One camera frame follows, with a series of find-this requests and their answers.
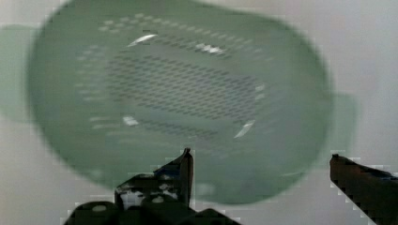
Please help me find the green plastic strainer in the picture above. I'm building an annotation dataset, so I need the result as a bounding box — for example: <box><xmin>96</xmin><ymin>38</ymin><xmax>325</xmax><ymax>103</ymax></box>
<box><xmin>1</xmin><ymin>0</ymin><xmax>358</xmax><ymax>205</ymax></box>

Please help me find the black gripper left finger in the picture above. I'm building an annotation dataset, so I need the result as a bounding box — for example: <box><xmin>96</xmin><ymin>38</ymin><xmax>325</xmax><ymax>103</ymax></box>
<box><xmin>64</xmin><ymin>148</ymin><xmax>241</xmax><ymax>225</ymax></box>

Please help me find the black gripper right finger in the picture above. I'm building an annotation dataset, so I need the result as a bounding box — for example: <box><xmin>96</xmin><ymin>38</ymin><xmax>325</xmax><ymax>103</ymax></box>
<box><xmin>329</xmin><ymin>154</ymin><xmax>398</xmax><ymax>225</ymax></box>

